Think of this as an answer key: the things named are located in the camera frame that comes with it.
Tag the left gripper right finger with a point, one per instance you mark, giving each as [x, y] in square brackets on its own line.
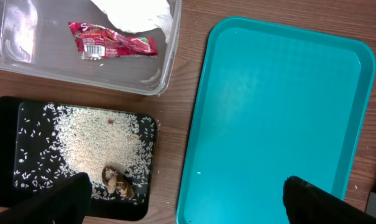
[307, 204]

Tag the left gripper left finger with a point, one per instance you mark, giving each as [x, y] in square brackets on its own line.
[67, 202]

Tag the brown food scrap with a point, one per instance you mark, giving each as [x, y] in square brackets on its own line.
[114, 180]

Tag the red snack wrapper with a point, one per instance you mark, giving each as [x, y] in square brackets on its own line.
[96, 42]

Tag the white napkin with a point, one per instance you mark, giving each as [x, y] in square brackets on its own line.
[134, 16]

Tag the black tray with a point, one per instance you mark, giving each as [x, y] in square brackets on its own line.
[9, 196]

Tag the teal serving tray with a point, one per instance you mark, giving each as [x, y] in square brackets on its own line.
[273, 101]

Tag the clear plastic bin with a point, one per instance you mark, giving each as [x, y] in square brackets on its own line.
[35, 39]

